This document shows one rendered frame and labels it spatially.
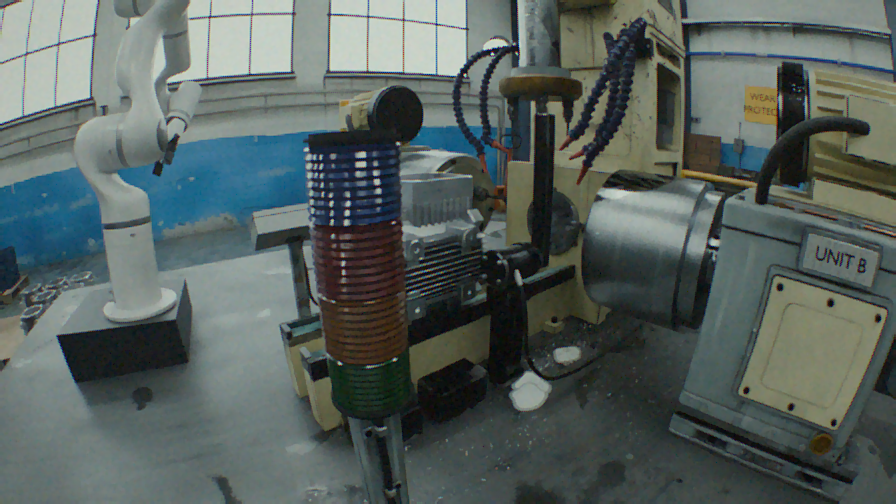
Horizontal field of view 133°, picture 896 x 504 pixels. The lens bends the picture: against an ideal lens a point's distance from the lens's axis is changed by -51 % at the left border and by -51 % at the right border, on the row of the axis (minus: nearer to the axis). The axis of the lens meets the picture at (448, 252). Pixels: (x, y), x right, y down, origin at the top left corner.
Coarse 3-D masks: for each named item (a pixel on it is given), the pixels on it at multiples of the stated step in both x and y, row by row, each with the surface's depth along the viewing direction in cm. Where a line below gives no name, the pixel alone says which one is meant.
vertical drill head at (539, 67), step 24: (528, 0) 68; (552, 0) 67; (528, 24) 70; (552, 24) 69; (528, 48) 72; (552, 48) 71; (528, 72) 71; (552, 72) 70; (504, 96) 77; (528, 96) 75; (552, 96) 72; (576, 96) 72
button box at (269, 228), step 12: (300, 204) 74; (252, 216) 68; (264, 216) 69; (276, 216) 70; (288, 216) 72; (300, 216) 73; (252, 228) 70; (264, 228) 68; (276, 228) 69; (288, 228) 71; (300, 228) 73; (252, 240) 72; (264, 240) 70; (276, 240) 72
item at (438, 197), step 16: (416, 176) 68; (432, 176) 69; (448, 176) 68; (464, 176) 63; (416, 192) 57; (432, 192) 59; (448, 192) 61; (464, 192) 63; (416, 208) 58; (432, 208) 59; (448, 208) 62; (464, 208) 63; (416, 224) 58; (432, 224) 60
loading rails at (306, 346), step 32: (544, 288) 81; (416, 320) 64; (448, 320) 64; (480, 320) 70; (544, 320) 84; (288, 352) 59; (320, 352) 54; (416, 352) 61; (448, 352) 66; (480, 352) 72; (320, 384) 51; (416, 384) 63; (320, 416) 52
